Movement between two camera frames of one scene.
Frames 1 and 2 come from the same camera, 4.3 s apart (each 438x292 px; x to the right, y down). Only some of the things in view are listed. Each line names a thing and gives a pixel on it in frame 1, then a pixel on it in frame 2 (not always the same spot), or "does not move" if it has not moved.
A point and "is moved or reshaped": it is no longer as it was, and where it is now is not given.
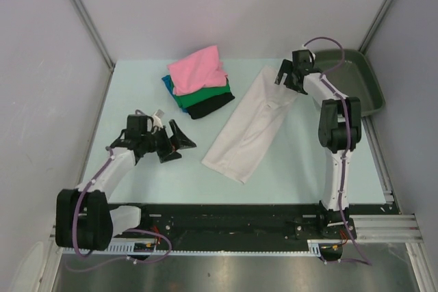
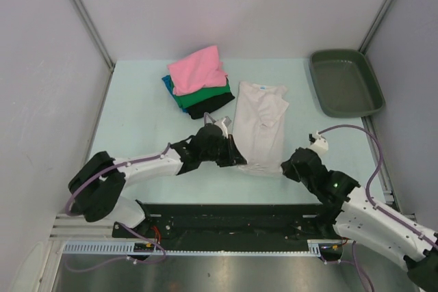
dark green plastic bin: [353, 76] does not move
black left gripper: [178, 141] to [233, 156]
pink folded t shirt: [200, 70] does not move
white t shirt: [243, 140] is moved or reshaped
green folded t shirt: [201, 95] does not move
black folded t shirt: [198, 111] does not move
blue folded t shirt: [168, 81] does not move
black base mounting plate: [239, 221] does not move
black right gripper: [287, 67] to [287, 168]
